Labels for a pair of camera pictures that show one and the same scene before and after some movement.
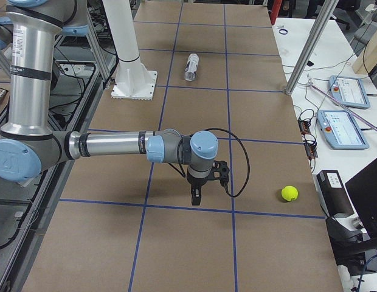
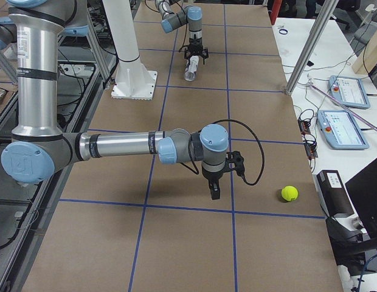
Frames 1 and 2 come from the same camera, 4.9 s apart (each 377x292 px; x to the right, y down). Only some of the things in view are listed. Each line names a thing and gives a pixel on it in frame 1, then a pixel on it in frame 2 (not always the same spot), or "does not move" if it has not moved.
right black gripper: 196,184 -> 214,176
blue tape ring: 283,29 does not move
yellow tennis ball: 289,193 does not move
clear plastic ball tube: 191,69 does not move
